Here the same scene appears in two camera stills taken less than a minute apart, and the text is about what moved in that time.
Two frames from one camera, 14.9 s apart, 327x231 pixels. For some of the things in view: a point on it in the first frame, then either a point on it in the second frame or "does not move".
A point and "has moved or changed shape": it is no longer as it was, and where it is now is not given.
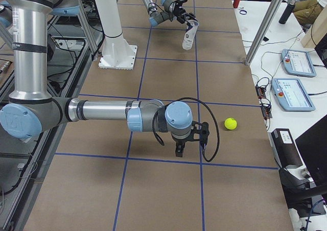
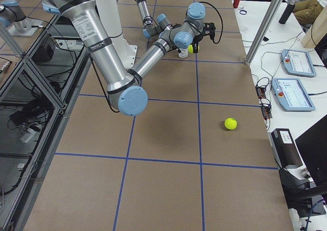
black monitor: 312,144 does not move
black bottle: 287,11 does not move
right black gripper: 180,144 -> 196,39
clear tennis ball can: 187,42 has moved or changed shape
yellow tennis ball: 230,123 does not move
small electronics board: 265,105 does not move
